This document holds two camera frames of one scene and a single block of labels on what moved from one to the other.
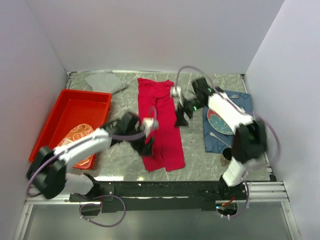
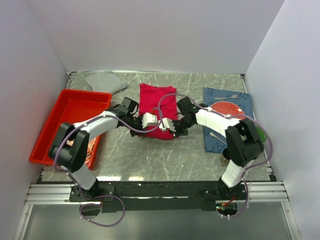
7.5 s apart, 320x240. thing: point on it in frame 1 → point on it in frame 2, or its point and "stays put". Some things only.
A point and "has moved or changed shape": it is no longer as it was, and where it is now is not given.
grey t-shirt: (106, 81) stays put
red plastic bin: (73, 108) stays put
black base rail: (180, 196) stays put
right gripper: (180, 120) → (178, 132)
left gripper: (143, 149) → (135, 132)
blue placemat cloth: (215, 141) stays put
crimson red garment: (155, 99) has moved or changed shape
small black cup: (227, 153) stays put
